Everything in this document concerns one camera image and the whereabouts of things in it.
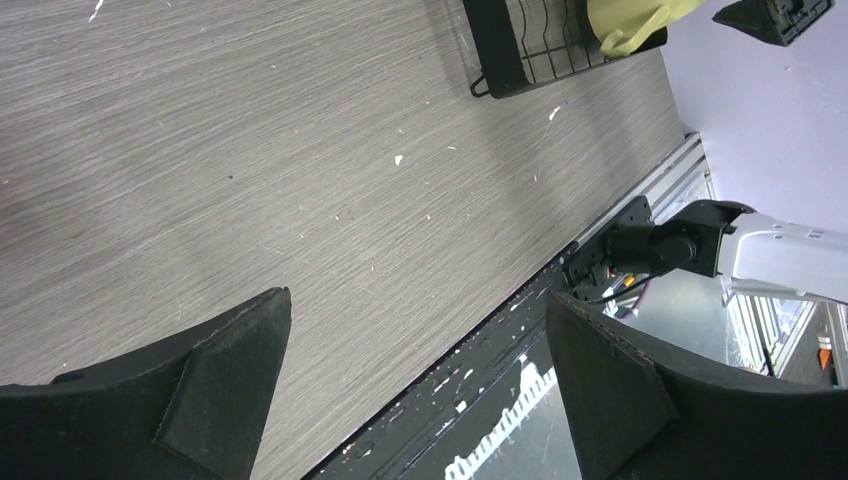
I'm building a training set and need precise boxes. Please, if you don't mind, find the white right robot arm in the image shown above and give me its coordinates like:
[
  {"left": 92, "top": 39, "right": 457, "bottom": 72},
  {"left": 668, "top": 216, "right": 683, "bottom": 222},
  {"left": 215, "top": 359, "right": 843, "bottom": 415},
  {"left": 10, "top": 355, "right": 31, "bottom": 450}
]
[{"left": 587, "top": 1, "right": 847, "bottom": 303}]

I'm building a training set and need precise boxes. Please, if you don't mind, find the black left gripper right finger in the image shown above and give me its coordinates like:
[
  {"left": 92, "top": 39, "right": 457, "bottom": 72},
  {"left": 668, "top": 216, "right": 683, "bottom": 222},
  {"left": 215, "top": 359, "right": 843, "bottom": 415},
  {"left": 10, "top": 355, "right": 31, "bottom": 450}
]
[{"left": 546, "top": 293, "right": 847, "bottom": 479}]

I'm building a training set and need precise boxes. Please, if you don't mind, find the pale yellow faceted mug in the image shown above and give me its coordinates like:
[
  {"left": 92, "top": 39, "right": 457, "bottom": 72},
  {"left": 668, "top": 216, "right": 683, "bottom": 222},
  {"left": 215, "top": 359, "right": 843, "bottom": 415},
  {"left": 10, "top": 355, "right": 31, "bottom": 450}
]
[{"left": 587, "top": 0, "right": 705, "bottom": 60}]

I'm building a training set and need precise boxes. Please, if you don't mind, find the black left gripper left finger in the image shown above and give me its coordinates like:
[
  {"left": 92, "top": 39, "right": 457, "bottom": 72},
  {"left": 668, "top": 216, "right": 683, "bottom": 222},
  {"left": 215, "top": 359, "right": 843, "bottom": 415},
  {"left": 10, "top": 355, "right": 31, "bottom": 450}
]
[{"left": 1, "top": 287, "right": 292, "bottom": 479}]

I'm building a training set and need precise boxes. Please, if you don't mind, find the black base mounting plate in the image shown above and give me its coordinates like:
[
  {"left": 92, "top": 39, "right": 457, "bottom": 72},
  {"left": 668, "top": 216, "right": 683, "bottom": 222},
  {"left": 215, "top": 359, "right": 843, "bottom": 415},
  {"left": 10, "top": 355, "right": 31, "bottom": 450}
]
[{"left": 306, "top": 242, "right": 579, "bottom": 479}]

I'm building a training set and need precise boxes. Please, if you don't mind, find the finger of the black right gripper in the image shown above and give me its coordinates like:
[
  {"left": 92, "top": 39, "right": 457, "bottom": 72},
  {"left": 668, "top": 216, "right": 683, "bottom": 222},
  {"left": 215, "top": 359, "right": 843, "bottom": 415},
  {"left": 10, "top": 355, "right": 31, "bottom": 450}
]
[{"left": 712, "top": 0, "right": 835, "bottom": 47}]

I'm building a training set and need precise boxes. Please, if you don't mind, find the black wire dish rack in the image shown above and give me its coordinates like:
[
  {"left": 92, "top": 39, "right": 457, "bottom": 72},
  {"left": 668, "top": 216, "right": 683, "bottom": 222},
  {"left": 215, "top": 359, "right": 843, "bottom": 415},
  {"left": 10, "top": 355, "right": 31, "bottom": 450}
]
[{"left": 463, "top": 0, "right": 671, "bottom": 99}]

